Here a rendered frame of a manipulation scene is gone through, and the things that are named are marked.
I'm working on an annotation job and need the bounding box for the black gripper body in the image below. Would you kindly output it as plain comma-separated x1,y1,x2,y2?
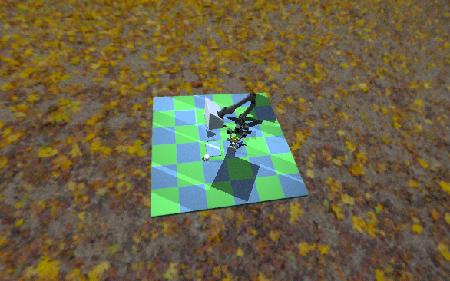
227,128,247,138

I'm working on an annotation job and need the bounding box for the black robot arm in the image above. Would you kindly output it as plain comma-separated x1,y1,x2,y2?
217,92,256,131

